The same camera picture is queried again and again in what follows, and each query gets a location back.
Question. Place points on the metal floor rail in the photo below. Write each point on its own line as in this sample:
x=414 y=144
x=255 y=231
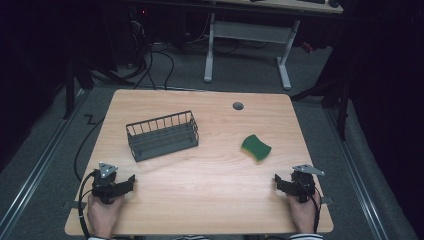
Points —
x=36 y=170
x=360 y=180

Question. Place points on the white-framed wooden desk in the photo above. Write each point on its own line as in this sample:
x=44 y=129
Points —
x=250 y=31

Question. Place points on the green sponge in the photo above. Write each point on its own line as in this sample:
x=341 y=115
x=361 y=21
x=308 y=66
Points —
x=256 y=147

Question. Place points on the black computer mouse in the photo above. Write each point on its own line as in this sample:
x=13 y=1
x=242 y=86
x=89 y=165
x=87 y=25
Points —
x=334 y=3

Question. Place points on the person's right hand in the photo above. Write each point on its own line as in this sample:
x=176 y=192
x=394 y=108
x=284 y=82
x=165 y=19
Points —
x=305 y=216

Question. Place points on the person's left striped sleeve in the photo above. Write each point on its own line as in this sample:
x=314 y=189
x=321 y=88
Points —
x=98 y=238

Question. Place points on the person's left hand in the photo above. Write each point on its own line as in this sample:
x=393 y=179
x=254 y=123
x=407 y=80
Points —
x=101 y=216

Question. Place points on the black computer tower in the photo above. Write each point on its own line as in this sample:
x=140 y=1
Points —
x=128 y=36

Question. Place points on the grey table edge bracket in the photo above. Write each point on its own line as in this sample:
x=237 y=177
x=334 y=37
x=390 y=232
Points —
x=327 y=200
x=78 y=204

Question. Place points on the black metal stand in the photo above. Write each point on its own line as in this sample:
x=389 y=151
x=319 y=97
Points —
x=341 y=110
x=70 y=90

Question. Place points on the person's right striped sleeve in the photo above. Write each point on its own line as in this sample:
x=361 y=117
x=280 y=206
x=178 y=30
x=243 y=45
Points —
x=306 y=237

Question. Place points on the grey table grommet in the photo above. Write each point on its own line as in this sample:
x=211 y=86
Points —
x=238 y=106

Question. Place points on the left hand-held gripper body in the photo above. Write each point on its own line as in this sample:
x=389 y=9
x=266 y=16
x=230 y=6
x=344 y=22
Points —
x=105 y=188

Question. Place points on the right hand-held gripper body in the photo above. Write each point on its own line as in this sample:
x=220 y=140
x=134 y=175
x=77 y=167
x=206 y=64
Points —
x=304 y=186

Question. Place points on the person's striped sleeve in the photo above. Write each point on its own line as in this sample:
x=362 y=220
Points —
x=306 y=237
x=98 y=238

